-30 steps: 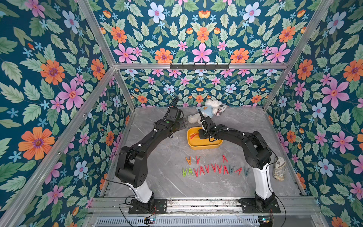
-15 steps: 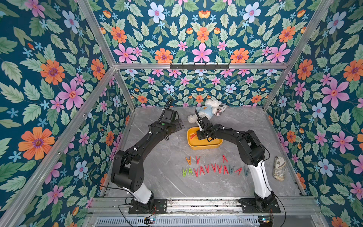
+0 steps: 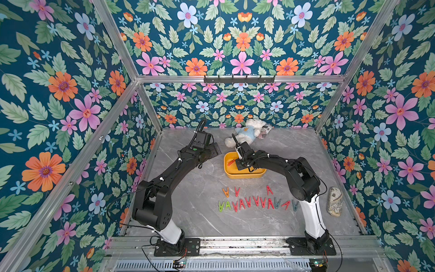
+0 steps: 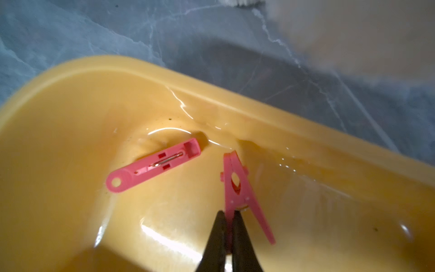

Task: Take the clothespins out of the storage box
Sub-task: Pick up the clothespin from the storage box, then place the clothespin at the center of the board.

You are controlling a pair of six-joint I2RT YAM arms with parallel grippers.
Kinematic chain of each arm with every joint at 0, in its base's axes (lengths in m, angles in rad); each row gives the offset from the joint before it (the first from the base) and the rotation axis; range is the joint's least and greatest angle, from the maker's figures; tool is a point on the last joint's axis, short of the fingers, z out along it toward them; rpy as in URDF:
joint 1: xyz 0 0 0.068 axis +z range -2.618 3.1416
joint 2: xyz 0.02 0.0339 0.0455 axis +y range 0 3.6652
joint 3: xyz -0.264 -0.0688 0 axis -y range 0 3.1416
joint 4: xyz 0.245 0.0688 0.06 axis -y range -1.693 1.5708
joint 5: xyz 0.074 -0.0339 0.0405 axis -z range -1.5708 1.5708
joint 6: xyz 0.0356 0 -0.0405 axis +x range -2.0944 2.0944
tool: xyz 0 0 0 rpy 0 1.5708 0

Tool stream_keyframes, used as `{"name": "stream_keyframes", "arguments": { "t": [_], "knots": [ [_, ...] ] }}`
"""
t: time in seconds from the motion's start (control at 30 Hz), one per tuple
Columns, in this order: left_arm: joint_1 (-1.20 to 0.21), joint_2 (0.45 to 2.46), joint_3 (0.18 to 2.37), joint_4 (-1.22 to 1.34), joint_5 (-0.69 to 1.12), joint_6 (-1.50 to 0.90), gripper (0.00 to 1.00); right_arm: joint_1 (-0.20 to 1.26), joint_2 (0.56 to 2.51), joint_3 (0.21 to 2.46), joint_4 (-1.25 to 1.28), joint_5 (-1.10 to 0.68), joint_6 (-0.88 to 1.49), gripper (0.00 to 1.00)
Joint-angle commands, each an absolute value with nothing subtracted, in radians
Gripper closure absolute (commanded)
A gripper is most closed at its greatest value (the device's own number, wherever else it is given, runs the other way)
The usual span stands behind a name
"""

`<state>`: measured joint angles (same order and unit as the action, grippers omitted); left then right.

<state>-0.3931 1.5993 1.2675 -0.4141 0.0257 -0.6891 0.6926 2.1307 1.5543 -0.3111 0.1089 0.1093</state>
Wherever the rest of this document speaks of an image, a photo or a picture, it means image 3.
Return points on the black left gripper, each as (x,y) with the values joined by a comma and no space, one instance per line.
(214,151)

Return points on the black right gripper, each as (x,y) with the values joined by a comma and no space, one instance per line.
(240,153)

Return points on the yellow plastic storage box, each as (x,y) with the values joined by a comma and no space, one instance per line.
(233,173)

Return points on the red clothespin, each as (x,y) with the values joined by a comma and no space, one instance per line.
(237,191)

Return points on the orange clothespin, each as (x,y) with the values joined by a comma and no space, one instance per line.
(226,192)

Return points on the red clothespin placed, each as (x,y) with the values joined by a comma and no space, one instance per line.
(263,202)
(235,206)
(248,202)
(270,204)
(286,205)
(256,200)
(241,204)

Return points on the green clothespin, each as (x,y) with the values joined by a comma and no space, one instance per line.
(221,206)
(228,206)

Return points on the teal clothespin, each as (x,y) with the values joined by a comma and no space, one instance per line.
(295,205)
(277,202)

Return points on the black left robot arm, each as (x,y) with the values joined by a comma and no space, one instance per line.
(152,207)

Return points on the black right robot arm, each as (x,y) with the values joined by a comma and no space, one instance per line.
(304,184)

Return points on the white plush teddy bear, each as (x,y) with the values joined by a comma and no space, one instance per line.
(248,133)

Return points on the flag print pouch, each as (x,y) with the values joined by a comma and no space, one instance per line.
(335,202)

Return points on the white vent grille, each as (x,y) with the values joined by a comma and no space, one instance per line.
(214,265)

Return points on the black hook rail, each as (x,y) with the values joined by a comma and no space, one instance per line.
(227,80)

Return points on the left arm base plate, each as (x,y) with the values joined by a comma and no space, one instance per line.
(185,247)

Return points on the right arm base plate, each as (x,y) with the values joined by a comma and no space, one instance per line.
(310,247)

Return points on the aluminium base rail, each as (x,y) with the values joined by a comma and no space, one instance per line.
(365,246)

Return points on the aluminium corner post left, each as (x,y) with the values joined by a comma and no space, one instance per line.
(126,59)

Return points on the aluminium corner post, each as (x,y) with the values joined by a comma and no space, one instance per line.
(126,59)
(378,24)

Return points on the aluminium corner post right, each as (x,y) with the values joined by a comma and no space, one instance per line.
(378,24)

